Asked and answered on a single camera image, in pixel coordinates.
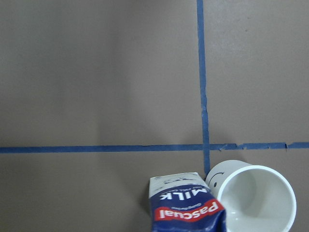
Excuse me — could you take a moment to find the white smiley mug black handle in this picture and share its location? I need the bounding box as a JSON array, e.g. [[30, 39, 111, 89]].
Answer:
[[206, 160, 296, 232]]

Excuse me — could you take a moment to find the blue white milk carton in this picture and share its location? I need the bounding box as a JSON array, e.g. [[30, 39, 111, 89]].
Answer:
[[149, 172, 227, 232]]

